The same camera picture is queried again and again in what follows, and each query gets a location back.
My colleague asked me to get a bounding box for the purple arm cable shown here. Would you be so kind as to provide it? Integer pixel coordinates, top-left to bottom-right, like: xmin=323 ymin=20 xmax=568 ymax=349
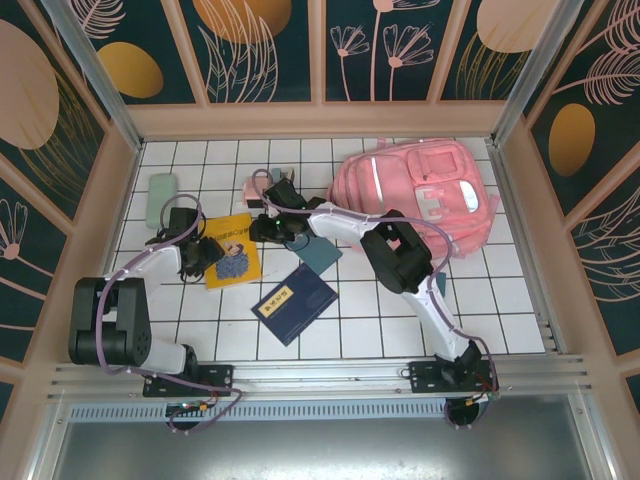
xmin=94 ymin=194 xmax=246 ymax=436
xmin=251 ymin=168 xmax=501 ymax=431

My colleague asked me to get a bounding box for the pink student backpack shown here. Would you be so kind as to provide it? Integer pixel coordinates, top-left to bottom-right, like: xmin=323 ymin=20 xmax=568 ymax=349
xmin=327 ymin=137 xmax=502 ymax=260

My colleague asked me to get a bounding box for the small circuit board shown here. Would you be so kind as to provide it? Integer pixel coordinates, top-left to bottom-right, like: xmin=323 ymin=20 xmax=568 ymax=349
xmin=462 ymin=391 xmax=502 ymax=407
xmin=167 ymin=399 xmax=214 ymax=416

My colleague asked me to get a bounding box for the mint green pencil case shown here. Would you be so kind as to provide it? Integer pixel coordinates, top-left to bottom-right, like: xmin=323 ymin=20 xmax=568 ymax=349
xmin=146 ymin=172 xmax=179 ymax=230

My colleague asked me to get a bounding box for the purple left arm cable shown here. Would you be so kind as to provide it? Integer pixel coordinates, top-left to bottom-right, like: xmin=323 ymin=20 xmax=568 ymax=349
xmin=94 ymin=194 xmax=246 ymax=436

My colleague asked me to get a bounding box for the grey metal panel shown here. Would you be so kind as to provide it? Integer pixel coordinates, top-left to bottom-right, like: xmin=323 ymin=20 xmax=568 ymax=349
xmin=29 ymin=394 xmax=616 ymax=480

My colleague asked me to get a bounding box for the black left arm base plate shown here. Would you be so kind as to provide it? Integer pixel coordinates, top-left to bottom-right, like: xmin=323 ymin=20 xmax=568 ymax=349
xmin=142 ymin=362 xmax=236 ymax=399

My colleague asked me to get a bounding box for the aluminium front rail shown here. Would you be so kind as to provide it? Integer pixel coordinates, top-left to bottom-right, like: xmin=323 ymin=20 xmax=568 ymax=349
xmin=47 ymin=354 xmax=594 ymax=401

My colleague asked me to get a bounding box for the navy book with yellow label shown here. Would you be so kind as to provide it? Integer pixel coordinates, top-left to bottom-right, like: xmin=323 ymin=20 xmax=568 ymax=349
xmin=250 ymin=264 xmax=339 ymax=347

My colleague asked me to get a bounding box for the perforated metal cable duct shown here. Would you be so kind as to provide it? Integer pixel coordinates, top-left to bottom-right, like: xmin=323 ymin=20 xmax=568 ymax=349
xmin=64 ymin=399 xmax=581 ymax=424

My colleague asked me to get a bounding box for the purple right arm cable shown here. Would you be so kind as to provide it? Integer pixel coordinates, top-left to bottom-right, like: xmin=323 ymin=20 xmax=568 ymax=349
xmin=251 ymin=168 xmax=501 ymax=431

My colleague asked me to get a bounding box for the large teal notebook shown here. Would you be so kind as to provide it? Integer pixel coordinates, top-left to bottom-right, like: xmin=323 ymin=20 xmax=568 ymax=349
xmin=292 ymin=233 xmax=345 ymax=275

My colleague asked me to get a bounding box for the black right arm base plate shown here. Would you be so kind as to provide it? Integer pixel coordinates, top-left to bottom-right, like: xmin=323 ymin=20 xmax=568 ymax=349
xmin=407 ymin=358 xmax=501 ymax=396

